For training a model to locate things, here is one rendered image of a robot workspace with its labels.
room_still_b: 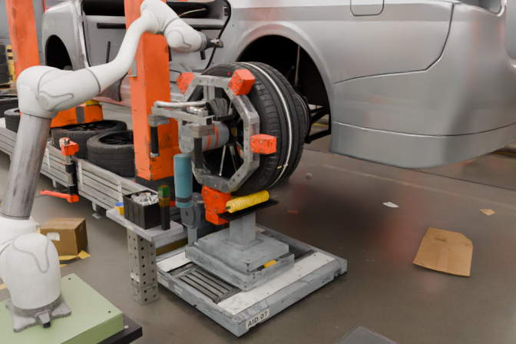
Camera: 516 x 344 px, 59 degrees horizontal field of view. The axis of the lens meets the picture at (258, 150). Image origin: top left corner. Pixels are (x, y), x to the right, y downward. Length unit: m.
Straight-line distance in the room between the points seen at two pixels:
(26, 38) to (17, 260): 2.84
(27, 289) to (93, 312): 0.24
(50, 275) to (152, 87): 1.20
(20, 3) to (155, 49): 1.96
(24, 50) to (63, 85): 2.66
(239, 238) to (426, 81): 1.21
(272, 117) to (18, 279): 1.14
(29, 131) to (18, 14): 2.57
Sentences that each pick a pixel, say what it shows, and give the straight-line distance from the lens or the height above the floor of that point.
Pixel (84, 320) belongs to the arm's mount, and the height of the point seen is 0.37.
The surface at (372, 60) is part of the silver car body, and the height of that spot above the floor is 1.20.
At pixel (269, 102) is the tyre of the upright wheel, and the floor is 1.02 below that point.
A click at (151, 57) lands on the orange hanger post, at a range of 2.51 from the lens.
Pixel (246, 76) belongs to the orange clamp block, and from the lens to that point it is 2.00.
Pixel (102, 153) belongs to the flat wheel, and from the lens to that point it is 3.61.
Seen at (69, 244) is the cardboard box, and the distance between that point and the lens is 3.06.
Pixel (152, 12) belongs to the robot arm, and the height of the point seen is 1.40.
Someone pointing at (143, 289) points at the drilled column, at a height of 0.09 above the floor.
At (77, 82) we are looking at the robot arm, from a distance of 1.64.
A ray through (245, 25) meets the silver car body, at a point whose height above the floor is 1.36.
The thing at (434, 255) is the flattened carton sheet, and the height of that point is 0.01.
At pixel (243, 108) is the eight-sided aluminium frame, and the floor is 1.00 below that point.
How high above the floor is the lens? 1.31
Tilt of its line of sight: 14 degrees down
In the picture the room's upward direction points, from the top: straight up
